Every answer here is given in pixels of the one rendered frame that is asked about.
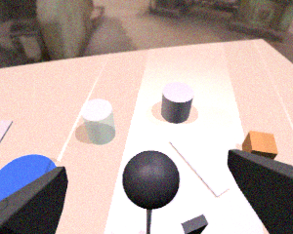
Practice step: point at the orange block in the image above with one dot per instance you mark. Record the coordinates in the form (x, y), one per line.
(261, 144)

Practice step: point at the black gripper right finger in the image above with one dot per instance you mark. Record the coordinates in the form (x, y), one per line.
(267, 185)

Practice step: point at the black round knob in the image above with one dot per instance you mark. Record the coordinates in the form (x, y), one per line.
(151, 180)

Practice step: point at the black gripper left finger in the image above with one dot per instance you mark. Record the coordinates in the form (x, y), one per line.
(37, 207)

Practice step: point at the translucent white cylinder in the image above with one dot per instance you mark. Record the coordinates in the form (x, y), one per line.
(98, 118)

